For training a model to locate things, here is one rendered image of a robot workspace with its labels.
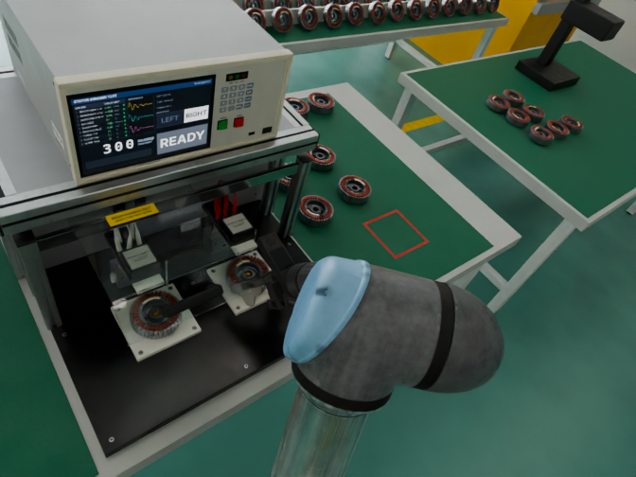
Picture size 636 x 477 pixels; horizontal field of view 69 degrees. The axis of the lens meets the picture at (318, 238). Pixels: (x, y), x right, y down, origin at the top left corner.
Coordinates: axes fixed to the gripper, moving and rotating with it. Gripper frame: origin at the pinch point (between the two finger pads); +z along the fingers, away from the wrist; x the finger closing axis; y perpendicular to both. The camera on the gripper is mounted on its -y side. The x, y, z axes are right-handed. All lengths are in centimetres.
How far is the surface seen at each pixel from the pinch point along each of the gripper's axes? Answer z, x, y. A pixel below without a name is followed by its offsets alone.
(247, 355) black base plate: -3.5, -10.5, 15.7
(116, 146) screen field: -17.9, -24.7, -33.8
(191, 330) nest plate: 2.3, -18.8, 6.0
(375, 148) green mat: 29, 78, -23
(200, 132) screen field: -17.3, -8.4, -33.2
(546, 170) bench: 4, 144, 9
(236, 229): -1.1, -1.2, -12.4
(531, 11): 83, 324, -89
